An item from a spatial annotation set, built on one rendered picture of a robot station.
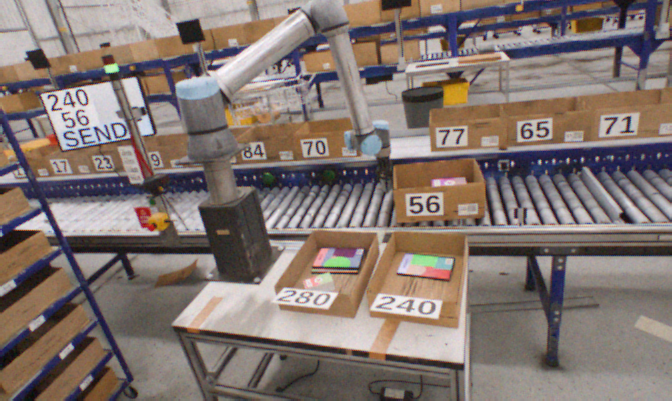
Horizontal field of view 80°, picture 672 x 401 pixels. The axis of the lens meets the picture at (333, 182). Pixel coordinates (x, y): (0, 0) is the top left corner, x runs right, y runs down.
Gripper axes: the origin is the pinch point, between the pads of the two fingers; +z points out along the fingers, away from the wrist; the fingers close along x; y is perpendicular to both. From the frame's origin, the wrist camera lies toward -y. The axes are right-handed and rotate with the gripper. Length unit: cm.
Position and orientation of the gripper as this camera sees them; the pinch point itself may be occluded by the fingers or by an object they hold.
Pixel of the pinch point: (387, 190)
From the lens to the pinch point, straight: 208.2
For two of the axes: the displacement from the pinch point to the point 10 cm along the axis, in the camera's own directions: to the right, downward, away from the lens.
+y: -2.4, 4.2, -8.8
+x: 9.6, -0.5, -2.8
